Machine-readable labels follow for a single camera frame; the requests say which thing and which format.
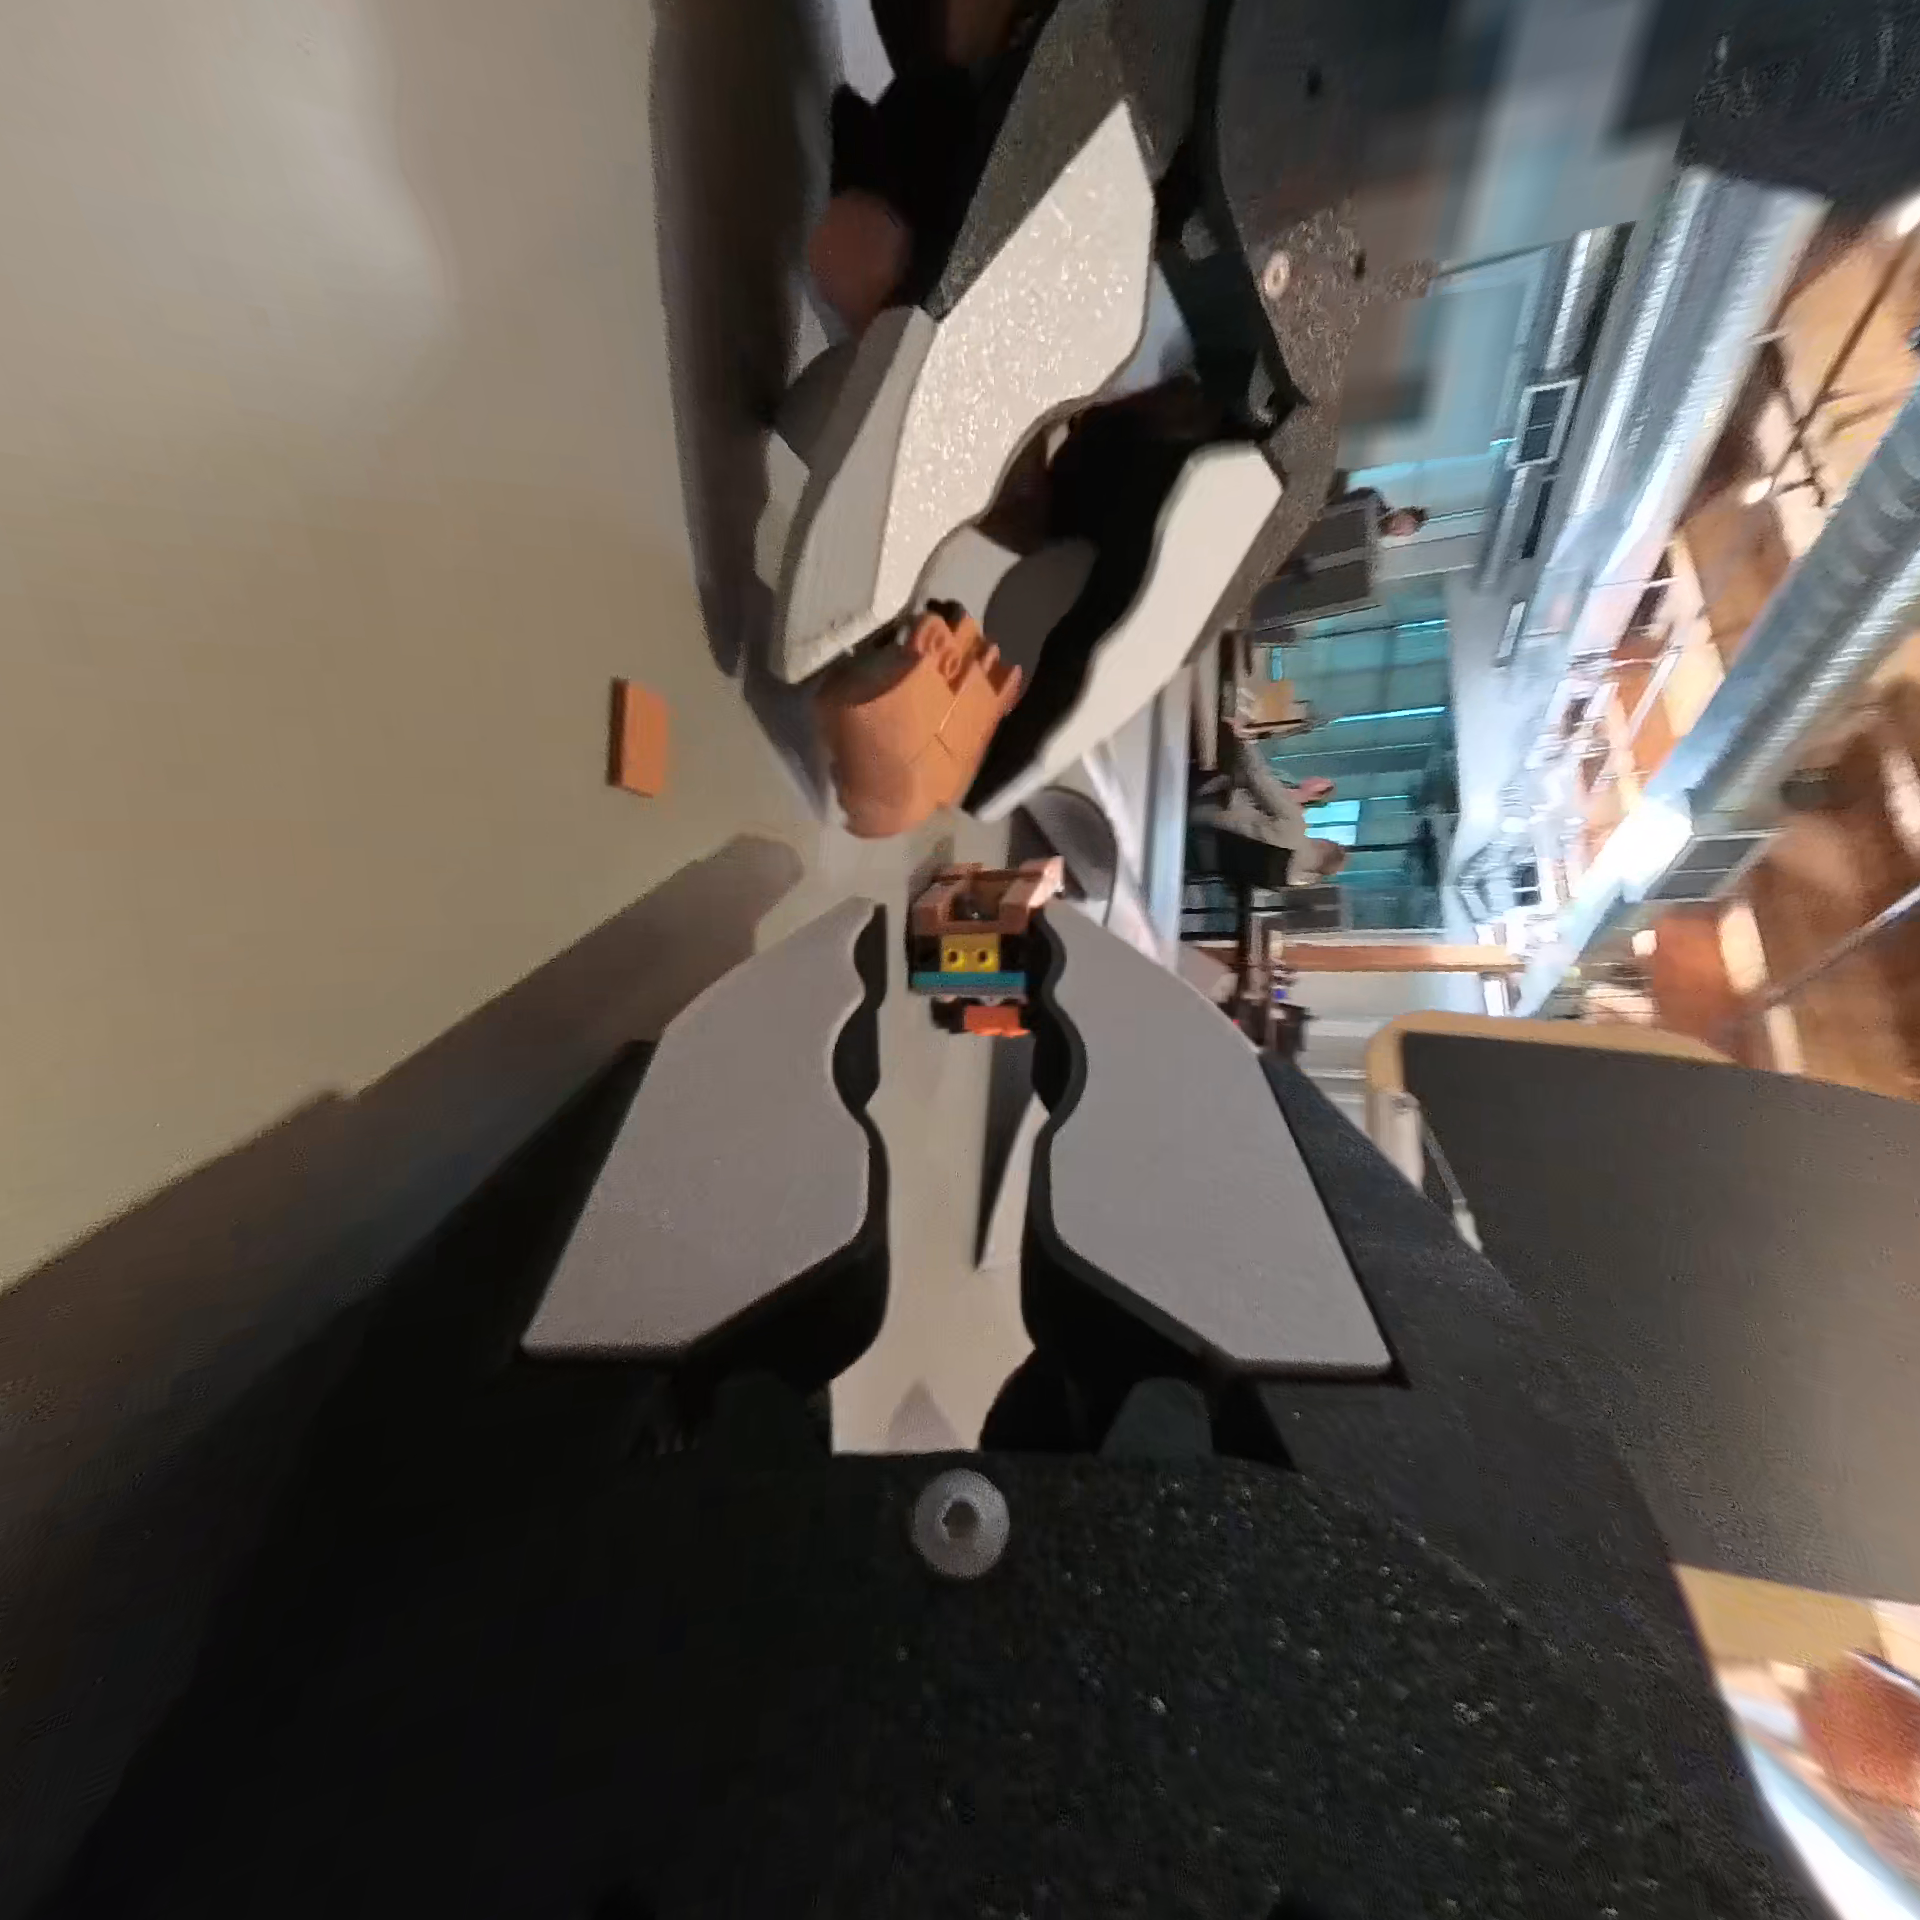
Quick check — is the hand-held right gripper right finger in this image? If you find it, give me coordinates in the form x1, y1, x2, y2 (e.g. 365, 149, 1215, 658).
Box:
978, 905, 1399, 1454

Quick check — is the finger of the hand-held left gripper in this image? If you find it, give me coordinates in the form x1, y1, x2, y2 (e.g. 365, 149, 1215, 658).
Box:
965, 437, 1290, 821
768, 102, 1164, 688

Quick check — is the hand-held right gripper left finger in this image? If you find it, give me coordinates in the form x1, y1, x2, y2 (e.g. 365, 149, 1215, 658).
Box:
518, 900, 891, 1454

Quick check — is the brown grey brick assembly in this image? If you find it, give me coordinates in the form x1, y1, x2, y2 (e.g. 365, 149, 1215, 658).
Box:
816, 600, 1031, 840

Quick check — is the small brown tile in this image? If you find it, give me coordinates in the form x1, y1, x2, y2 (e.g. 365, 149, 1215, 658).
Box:
607, 678, 673, 799

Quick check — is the person's left hand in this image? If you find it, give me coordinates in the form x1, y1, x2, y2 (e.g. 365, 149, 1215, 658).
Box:
810, 192, 918, 327

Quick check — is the colourful striped brick model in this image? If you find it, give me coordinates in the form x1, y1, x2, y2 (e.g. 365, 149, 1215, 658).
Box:
905, 857, 1071, 1042

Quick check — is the dark panel with plywood edge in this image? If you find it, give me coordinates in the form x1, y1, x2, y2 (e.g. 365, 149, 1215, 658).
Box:
1365, 1008, 1920, 1608

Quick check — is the silver air duct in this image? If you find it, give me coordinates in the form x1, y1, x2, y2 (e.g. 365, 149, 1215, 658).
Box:
1560, 390, 1920, 902

